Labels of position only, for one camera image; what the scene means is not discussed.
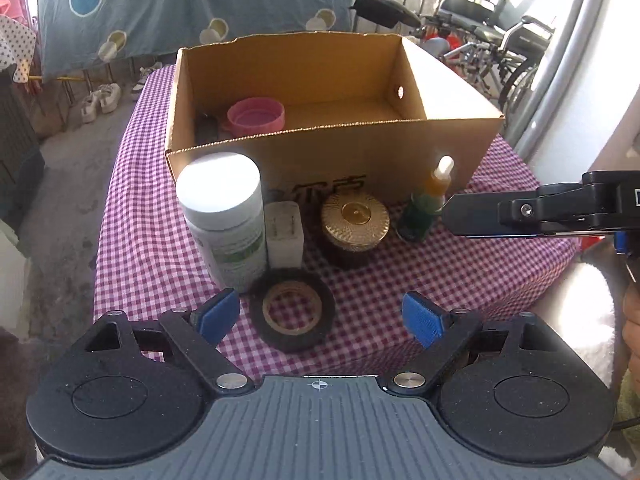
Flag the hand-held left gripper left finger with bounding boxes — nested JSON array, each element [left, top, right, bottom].
[[82, 287, 251, 396]]

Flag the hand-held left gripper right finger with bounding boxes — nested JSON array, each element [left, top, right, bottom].
[[381, 291, 543, 395]]

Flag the black tape roll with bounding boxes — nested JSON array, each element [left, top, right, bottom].
[[248, 268, 337, 353]]

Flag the green dropper bottle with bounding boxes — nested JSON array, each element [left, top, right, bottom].
[[397, 156, 455, 243]]

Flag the white pill bottle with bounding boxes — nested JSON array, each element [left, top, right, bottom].
[[176, 152, 268, 295]]

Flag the white charger plug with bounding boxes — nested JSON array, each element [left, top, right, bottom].
[[264, 201, 306, 271]]

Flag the gold lid jar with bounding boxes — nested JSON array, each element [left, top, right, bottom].
[[320, 191, 391, 269]]

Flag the brown cardboard box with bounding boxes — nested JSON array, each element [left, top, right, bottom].
[[164, 31, 506, 206]]

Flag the small black oval object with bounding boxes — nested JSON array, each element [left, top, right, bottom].
[[194, 112, 231, 147]]

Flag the pink plastic lid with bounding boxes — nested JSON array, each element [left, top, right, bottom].
[[226, 97, 287, 138]]

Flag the person's right hand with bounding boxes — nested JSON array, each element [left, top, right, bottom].
[[622, 280, 640, 401]]

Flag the white fluffy garment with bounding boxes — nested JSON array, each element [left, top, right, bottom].
[[537, 260, 628, 391]]

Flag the purple checkered tablecloth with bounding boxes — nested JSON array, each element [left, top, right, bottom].
[[92, 62, 583, 376]]

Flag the grey metal pole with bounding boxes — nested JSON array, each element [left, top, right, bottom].
[[515, 0, 608, 161]]

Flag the black wheelchair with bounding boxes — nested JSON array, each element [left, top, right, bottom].
[[420, 0, 576, 116]]

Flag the black saddle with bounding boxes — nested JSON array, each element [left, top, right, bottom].
[[348, 0, 422, 28]]

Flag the dark cabinet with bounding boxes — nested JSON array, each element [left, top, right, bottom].
[[0, 77, 46, 231]]

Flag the star dotted white cloth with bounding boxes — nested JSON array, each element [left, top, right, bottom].
[[0, 15, 38, 83]]

